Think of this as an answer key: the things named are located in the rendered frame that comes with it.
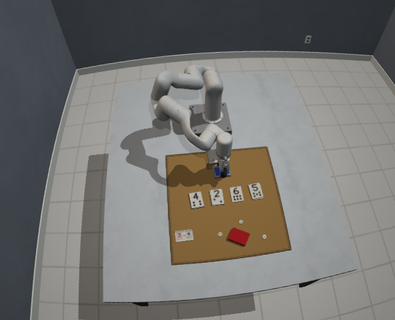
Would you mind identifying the red flat square block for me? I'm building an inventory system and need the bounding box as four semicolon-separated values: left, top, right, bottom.
228;227;250;246

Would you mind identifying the brown flat mat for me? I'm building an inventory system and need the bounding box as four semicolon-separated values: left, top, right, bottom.
168;148;289;263

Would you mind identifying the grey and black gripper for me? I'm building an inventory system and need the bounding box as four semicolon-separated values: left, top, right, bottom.
217;157;230;177

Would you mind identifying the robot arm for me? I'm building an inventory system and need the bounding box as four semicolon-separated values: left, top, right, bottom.
151;65;232;166

